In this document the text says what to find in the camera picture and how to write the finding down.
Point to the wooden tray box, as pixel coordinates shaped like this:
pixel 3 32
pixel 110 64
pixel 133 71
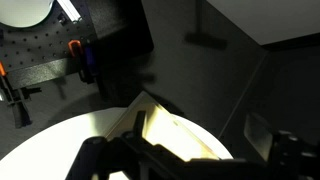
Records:
pixel 166 133

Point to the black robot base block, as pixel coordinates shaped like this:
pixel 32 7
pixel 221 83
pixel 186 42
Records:
pixel 120 26

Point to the black floor stand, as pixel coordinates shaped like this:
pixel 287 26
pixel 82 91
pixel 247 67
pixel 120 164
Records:
pixel 206 40

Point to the black perforated breadboard plate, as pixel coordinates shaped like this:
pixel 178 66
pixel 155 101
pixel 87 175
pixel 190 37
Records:
pixel 36 46

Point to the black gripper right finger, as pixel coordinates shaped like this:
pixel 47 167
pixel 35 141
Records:
pixel 293 156

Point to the aluminium extrusion bar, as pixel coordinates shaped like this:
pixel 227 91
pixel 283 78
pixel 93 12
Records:
pixel 70 9

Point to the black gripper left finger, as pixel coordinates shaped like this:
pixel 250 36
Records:
pixel 110 156

